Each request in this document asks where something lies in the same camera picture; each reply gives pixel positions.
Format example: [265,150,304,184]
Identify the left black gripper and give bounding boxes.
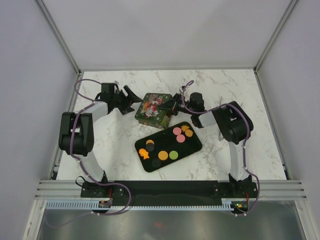
[111,86,143,116]

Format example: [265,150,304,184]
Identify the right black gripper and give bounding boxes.
[157,93,195,116]

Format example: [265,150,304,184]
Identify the gold tin lid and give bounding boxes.
[135,93,172,117]

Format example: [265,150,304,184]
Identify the metal tongs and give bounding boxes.
[214,97,247,144]

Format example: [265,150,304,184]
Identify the square cookie tin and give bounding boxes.
[135,114,172,130]

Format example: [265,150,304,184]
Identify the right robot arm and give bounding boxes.
[158,92,254,198]

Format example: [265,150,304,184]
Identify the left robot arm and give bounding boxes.
[58,82,143,197]

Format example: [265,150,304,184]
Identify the pink cookie upper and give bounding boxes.
[172,127,182,136]

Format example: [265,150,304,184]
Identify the pink cookie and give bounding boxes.
[176,134,186,143]
[172,127,182,136]

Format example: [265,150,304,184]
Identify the orange flower cookie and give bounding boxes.
[180,125,190,132]

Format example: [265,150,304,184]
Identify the orange leaf cookie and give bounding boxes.
[184,129,194,138]

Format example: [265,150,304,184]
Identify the pink cookie lower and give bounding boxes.
[176,134,186,143]

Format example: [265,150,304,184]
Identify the orange cookie under black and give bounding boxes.
[146,139,155,145]

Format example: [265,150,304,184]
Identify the black serving tray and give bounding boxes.
[134,121,203,173]

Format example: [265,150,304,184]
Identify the black sandwich cookie upper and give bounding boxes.
[145,143,155,152]

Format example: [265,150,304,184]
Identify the black sandwich cookie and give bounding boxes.
[151,158,162,169]
[145,143,155,152]

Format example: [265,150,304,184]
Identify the orange fish cookie left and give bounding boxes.
[138,148,150,160]

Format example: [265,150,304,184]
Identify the green cookie lower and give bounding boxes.
[169,150,179,160]

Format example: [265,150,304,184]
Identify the orange round cookie lower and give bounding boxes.
[158,150,169,161]

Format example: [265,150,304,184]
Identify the black sandwich cookie lower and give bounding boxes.
[151,158,162,169]

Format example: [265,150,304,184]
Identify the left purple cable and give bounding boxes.
[69,79,132,216]

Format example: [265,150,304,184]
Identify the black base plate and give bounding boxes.
[80,180,258,206]

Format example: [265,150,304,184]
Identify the white cable duct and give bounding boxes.
[45,199,234,211]

